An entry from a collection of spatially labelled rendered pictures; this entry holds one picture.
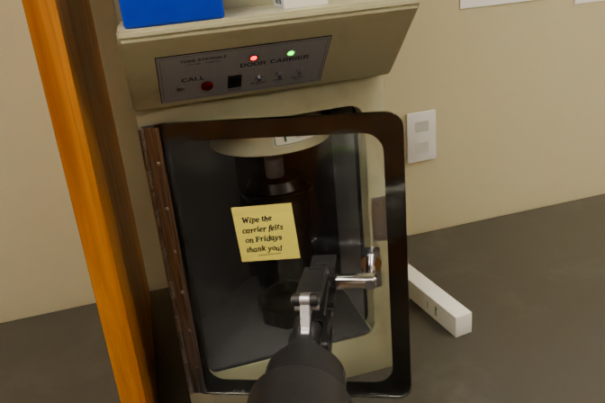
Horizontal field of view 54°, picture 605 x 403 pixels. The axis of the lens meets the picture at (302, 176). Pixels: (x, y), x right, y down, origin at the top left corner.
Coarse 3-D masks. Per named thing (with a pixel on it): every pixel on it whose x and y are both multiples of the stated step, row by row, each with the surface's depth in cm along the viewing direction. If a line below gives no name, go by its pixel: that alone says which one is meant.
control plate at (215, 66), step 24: (240, 48) 63; (264, 48) 64; (288, 48) 65; (312, 48) 66; (168, 72) 64; (192, 72) 65; (216, 72) 66; (240, 72) 67; (264, 72) 68; (288, 72) 69; (312, 72) 71; (168, 96) 68; (192, 96) 69
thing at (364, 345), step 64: (192, 128) 70; (256, 128) 69; (320, 128) 68; (384, 128) 67; (192, 192) 73; (256, 192) 72; (320, 192) 71; (384, 192) 70; (192, 256) 77; (384, 256) 73; (256, 320) 79; (384, 320) 76; (384, 384) 80
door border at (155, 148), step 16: (160, 144) 71; (144, 160) 72; (160, 160) 72; (160, 176) 73; (160, 192) 74; (160, 208) 75; (160, 240) 76; (176, 240) 76; (176, 256) 77; (176, 272) 78; (176, 288) 79; (176, 304) 80; (192, 320) 80; (192, 336) 81; (192, 352) 82; (192, 368) 83
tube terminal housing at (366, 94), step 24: (240, 0) 70; (264, 0) 71; (240, 96) 74; (264, 96) 75; (288, 96) 76; (312, 96) 77; (336, 96) 78; (360, 96) 79; (144, 120) 72; (168, 120) 73; (192, 120) 74
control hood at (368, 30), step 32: (352, 0) 67; (384, 0) 64; (416, 0) 64; (128, 32) 58; (160, 32) 58; (192, 32) 59; (224, 32) 60; (256, 32) 62; (288, 32) 63; (320, 32) 64; (352, 32) 66; (384, 32) 67; (128, 64) 61; (352, 64) 72; (384, 64) 73; (224, 96) 71
